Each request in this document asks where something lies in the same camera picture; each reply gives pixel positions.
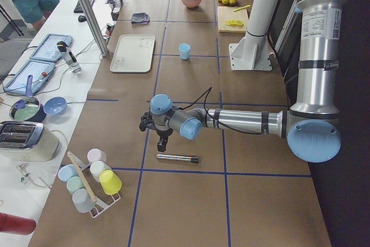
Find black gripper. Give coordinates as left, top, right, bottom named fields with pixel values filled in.
left=139, top=112, right=173, bottom=152

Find metal muddler stick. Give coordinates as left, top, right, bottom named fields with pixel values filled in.
left=156, top=154, right=199, bottom=164

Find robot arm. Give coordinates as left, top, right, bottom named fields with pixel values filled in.
left=139, top=0, right=348, bottom=163

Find yellow cup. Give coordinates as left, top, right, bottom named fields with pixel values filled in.
left=99, top=169, right=122, bottom=196

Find pink cup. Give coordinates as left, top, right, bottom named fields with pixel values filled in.
left=87, top=148, right=107, bottom=164

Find white cup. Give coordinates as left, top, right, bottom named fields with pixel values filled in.
left=90, top=160, right=111, bottom=183

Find green cup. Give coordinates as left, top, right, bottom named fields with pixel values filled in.
left=66, top=176, right=85, bottom=195

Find grey cup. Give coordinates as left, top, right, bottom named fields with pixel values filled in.
left=72, top=189, right=95, bottom=213

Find light blue plastic cup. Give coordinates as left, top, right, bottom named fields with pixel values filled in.
left=178, top=43, right=191, bottom=60

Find blue cup on rack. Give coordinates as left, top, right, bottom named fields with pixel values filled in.
left=57, top=164, right=78, bottom=182

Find cream bear tray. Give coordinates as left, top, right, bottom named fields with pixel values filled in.
left=110, top=34, right=156, bottom=73

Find blue bowl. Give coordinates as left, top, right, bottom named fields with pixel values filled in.
left=43, top=97, right=67, bottom=116

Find clear water bottle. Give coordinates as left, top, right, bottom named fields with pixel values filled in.
left=57, top=41, right=81, bottom=74

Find folded grey cloth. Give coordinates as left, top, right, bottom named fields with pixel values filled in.
left=131, top=12, right=150, bottom=24

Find blue saucepan with lid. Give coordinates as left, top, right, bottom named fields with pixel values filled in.
left=9, top=75, right=46, bottom=123

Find lemon slices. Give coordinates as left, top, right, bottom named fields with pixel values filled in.
left=225, top=20, right=244, bottom=27

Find cream toaster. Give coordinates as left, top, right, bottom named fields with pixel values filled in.
left=1, top=121, right=59, bottom=162

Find teach pendant near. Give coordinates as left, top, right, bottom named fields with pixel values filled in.
left=4, top=60, right=56, bottom=96

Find teach pendant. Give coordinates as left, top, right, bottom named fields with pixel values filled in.
left=29, top=34, right=73, bottom=63
left=4, top=60, right=56, bottom=96

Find wooden cutting board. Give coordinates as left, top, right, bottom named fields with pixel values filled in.
left=217, top=6, right=249, bottom=33

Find teach pendant far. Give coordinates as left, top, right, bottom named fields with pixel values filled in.
left=29, top=34, right=73, bottom=63

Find black computer mouse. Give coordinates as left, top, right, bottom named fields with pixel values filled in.
left=77, top=15, right=87, bottom=23

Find yellow plastic knife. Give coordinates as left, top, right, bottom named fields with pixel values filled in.
left=233, top=5, right=251, bottom=12

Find red bottle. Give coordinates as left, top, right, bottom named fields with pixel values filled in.
left=1, top=213, right=36, bottom=235

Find aluminium frame post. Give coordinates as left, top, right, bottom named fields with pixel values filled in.
left=78, top=0, right=109, bottom=57

